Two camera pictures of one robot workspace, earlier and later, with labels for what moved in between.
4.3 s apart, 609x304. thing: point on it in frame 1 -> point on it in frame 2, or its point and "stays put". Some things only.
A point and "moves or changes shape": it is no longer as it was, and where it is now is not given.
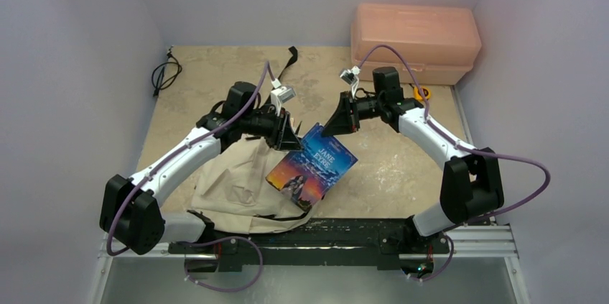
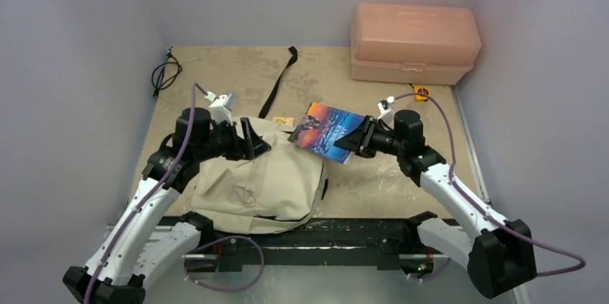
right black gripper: x=352 y=113 -> x=369 y=133
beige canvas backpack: x=233 y=194 moves or changes shape
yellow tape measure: x=426 y=90 stays put
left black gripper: x=288 y=139 -> x=253 y=144
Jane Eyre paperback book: x=307 y=175 moves or changes shape
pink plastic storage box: x=431 y=44 stays put
